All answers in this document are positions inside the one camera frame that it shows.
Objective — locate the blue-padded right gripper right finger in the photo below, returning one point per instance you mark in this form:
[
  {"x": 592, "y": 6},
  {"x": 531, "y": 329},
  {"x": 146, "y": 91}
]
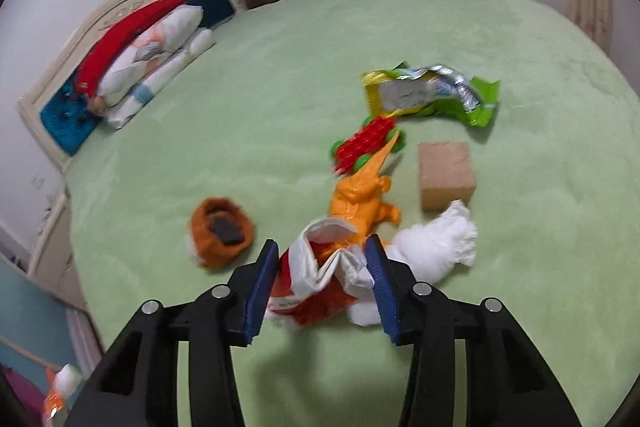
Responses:
[{"x": 508, "y": 383}]

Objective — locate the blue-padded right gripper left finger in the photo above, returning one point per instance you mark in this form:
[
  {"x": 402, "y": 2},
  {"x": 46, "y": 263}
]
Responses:
[{"x": 135, "y": 383}]

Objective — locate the white tissue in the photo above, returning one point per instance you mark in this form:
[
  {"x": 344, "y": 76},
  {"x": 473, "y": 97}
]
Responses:
[{"x": 434, "y": 248}]

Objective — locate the red white plastic wrapper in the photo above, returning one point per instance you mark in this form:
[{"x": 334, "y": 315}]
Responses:
[{"x": 321, "y": 274}]

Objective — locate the green yellow snack bag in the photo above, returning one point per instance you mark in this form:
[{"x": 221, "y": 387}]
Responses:
[{"x": 436, "y": 90}]

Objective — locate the white nightstand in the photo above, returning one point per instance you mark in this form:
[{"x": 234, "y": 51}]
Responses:
[{"x": 52, "y": 266}]

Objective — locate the brown cardboard cube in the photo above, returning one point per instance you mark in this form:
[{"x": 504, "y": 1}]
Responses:
[{"x": 445, "y": 174}]

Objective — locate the orange dinosaur toy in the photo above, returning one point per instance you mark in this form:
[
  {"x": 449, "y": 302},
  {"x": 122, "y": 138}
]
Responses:
[{"x": 358, "y": 199}]

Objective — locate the cream and blue headboard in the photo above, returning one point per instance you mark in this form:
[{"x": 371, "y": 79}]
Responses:
[{"x": 62, "y": 70}]

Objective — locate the red green spiky toy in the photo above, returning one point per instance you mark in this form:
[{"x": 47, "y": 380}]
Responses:
[{"x": 351, "y": 154}]

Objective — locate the green blanket bed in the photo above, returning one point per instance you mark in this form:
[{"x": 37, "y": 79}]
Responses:
[{"x": 489, "y": 144}]

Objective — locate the white floral folded quilt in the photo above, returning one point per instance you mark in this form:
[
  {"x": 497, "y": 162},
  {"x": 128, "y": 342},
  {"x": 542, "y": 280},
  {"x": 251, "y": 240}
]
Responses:
[{"x": 148, "y": 64}]

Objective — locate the red pillow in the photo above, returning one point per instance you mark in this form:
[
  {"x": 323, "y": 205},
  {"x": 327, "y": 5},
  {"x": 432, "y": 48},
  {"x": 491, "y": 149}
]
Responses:
[{"x": 116, "y": 39}]

